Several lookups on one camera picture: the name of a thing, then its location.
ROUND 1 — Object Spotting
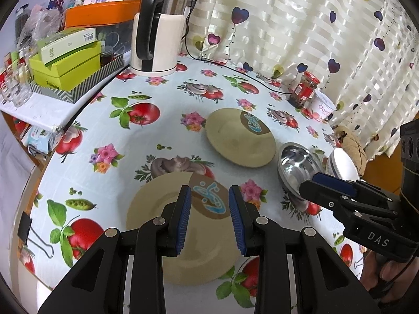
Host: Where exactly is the black binder clip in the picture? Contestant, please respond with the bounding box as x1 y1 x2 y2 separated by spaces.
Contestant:
18 212 54 259

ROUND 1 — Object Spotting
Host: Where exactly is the black power cable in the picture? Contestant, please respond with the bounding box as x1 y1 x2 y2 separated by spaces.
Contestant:
183 0 292 96

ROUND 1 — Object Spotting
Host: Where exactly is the black and white zigzag box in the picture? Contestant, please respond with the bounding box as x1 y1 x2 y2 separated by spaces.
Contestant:
29 54 125 103

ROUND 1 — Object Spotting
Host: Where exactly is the blue and white packet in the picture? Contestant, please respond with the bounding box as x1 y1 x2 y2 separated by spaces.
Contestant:
26 126 56 158

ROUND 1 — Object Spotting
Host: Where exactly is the white yogurt tub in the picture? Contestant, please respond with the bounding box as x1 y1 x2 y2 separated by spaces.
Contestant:
309 91 337 123

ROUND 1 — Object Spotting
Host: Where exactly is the red-lidded sauce jar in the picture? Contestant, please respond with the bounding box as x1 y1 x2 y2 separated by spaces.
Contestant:
289 71 321 109

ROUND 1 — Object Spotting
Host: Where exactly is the white and black electric kettle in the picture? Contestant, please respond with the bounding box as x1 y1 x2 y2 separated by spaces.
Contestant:
130 0 187 76

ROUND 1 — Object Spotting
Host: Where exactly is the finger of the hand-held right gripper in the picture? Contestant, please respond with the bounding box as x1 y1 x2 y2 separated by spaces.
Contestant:
311 173 401 210
299 180 398 227

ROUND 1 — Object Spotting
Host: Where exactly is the wooden cabinet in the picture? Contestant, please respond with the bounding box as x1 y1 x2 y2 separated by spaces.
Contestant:
362 111 410 200

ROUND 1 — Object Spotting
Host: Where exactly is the brown burlap sack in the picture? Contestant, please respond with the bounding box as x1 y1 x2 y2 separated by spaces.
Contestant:
334 126 369 174

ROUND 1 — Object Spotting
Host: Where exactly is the lime green box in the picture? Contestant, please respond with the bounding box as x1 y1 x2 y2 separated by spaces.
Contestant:
29 41 102 91

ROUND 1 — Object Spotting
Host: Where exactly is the cream heart-print curtain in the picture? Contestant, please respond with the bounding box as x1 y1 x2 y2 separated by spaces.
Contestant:
178 0 419 161

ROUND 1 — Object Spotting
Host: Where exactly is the person's right hand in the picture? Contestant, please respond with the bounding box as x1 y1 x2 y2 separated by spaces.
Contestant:
360 250 419 300

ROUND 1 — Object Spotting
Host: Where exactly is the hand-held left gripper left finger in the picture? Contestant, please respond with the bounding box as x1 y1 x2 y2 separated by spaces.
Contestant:
37 185 192 314

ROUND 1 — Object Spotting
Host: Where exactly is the pale green and white box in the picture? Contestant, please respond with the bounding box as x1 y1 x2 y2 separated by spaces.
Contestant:
37 28 97 66

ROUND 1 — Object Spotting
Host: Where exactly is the vegetable-print tablecloth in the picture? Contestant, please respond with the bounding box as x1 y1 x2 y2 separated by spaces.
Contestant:
18 55 370 314

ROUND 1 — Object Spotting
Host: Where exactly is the clear glass cup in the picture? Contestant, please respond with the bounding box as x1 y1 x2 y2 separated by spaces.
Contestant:
0 69 33 107

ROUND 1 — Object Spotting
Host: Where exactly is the stainless steel bowl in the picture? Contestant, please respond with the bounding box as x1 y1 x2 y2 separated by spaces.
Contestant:
277 142 324 197

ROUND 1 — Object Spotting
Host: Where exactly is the clear plastic bag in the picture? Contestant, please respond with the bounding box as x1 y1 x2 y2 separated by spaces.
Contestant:
18 8 63 44

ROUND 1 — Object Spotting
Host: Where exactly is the orange box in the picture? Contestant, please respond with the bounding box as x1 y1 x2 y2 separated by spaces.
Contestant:
64 0 142 28

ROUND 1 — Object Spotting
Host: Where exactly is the beige plate with brown emblem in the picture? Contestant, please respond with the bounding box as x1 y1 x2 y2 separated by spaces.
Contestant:
205 108 277 168
126 172 244 286

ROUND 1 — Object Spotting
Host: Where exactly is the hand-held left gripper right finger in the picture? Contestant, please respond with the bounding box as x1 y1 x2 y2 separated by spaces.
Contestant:
228 185 382 314

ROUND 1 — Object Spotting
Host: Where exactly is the white shelf board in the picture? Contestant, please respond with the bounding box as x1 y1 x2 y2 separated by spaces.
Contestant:
0 72 108 128

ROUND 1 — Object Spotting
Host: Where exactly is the small white blue-striped bowl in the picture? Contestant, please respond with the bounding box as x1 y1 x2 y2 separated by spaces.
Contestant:
326 149 361 180

